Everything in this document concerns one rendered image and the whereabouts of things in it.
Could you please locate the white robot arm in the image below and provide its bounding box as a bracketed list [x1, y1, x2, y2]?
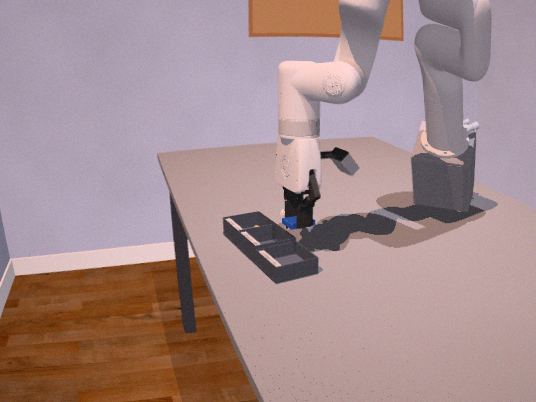
[278, 0, 492, 176]

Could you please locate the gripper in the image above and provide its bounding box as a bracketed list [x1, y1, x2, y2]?
[275, 132, 321, 229]

